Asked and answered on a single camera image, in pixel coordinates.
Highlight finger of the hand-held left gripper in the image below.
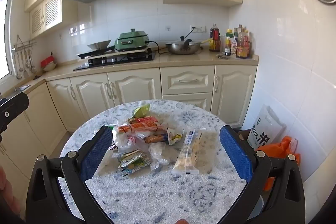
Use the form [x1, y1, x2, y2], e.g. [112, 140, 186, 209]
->
[0, 93, 29, 133]

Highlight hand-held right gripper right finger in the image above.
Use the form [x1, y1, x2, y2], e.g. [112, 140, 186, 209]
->
[219, 125, 306, 224]

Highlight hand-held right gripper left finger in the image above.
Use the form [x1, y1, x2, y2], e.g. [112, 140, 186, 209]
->
[25, 125, 114, 224]

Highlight green-white carton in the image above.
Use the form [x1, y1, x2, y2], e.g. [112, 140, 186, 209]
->
[117, 150, 152, 177]

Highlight long clear bread packet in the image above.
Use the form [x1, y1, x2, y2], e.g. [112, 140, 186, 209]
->
[172, 130, 202, 175]

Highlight orange striped food packet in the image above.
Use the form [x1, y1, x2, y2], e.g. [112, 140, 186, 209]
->
[117, 121, 164, 134]

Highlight brown biscuit packet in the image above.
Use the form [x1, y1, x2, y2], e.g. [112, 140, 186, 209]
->
[144, 133, 168, 144]

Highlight white and yellow wrapper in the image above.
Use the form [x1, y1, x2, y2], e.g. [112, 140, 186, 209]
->
[167, 127, 185, 146]

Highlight clear plastic wrap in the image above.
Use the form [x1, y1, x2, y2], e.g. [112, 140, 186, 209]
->
[148, 143, 170, 170]

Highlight green snack wrapper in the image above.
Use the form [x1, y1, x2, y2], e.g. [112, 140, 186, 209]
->
[133, 105, 151, 118]

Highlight cardboard box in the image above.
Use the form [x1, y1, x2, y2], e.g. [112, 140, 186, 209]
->
[234, 128, 254, 147]

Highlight white rice bag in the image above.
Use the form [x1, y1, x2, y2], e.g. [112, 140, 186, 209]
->
[247, 105, 286, 151]

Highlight orange plastic bag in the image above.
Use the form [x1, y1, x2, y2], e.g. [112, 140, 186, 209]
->
[260, 136, 301, 191]

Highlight hanging metal utensils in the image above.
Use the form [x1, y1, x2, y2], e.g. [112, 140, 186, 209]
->
[13, 49, 37, 80]

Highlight red and white bowl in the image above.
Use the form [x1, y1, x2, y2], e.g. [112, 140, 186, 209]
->
[41, 55, 57, 72]

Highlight cream lower kitchen cabinets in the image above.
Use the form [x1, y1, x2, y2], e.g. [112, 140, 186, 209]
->
[0, 65, 258, 182]

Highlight round blue-white patterned table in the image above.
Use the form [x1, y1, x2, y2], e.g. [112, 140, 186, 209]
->
[58, 99, 263, 224]

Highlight window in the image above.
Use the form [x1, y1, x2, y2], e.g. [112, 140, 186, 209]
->
[0, 0, 13, 80]

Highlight small cream lattice-door cabinet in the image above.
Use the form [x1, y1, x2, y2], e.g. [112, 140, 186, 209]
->
[29, 0, 63, 39]

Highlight black gas stove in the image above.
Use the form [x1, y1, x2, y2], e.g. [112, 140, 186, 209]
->
[73, 52, 156, 71]

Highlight group of condiment bottles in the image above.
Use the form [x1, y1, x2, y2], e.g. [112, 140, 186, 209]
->
[209, 24, 254, 60]

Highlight beige kitchen countertop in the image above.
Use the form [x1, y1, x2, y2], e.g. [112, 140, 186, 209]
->
[0, 52, 259, 98]

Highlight silver wok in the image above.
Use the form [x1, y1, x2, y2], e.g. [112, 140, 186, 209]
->
[87, 40, 112, 51]

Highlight wooden board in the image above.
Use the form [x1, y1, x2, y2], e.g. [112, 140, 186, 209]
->
[78, 47, 147, 59]

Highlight steel pan with black utensil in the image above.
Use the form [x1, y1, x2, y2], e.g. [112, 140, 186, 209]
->
[165, 36, 204, 55]

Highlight green electric cooking pot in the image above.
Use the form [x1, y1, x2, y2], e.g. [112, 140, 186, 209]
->
[115, 28, 151, 52]

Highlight metal utensil wall rack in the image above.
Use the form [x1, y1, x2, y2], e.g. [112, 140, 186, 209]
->
[12, 35, 37, 52]

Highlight black power cable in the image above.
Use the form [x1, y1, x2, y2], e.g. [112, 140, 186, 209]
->
[147, 41, 168, 54]

